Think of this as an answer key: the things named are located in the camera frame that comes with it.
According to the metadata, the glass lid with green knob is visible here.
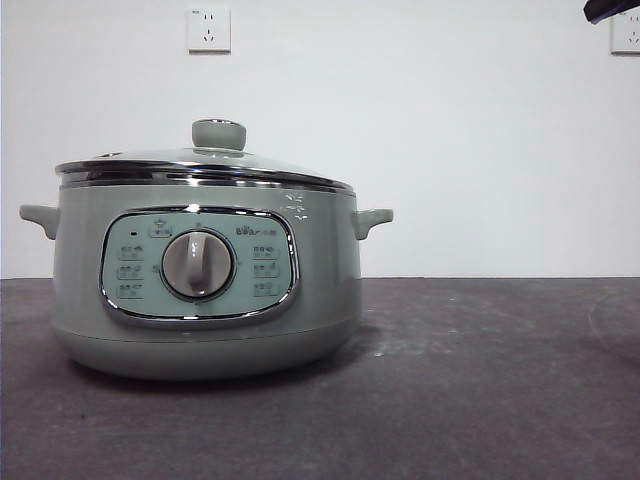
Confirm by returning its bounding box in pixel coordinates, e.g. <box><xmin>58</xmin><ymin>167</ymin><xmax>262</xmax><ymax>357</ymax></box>
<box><xmin>54</xmin><ymin>118</ymin><xmax>357</xmax><ymax>195</ymax></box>

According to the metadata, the pale green electric cooking pot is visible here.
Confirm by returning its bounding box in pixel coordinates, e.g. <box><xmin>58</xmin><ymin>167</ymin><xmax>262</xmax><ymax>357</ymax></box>
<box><xmin>19</xmin><ymin>182</ymin><xmax>395</xmax><ymax>382</ymax></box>

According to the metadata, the white wall socket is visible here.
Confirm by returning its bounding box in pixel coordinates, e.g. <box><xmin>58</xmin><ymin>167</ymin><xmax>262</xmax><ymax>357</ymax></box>
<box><xmin>609</xmin><ymin>10</ymin><xmax>640</xmax><ymax>56</ymax></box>
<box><xmin>186</xmin><ymin>7</ymin><xmax>233</xmax><ymax>55</ymax></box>

